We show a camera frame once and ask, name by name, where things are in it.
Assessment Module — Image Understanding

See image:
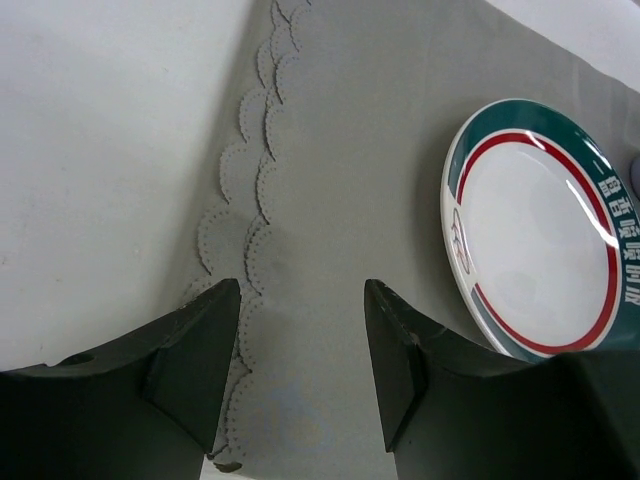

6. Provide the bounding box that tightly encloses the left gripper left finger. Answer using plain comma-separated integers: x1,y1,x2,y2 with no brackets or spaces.
1,279,241,479

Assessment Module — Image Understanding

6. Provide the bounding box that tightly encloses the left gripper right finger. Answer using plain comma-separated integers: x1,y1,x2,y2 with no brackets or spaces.
364,292,639,479

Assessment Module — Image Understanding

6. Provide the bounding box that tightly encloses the white plate green rim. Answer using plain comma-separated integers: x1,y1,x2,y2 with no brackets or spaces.
440,99,639,363

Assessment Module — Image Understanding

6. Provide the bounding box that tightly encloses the grey cloth placemat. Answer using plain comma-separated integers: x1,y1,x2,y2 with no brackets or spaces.
190,1,639,479

